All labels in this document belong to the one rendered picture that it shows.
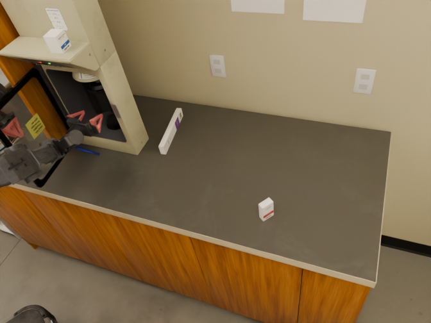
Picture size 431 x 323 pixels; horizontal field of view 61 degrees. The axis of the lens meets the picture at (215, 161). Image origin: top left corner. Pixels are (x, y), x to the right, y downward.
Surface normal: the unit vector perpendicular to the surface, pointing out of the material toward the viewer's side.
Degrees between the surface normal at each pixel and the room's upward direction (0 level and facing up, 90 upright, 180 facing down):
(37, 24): 90
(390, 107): 90
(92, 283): 0
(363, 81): 90
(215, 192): 0
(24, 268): 0
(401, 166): 90
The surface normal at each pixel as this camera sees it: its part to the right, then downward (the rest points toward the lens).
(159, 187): -0.13, -0.66
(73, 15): -0.36, 0.72
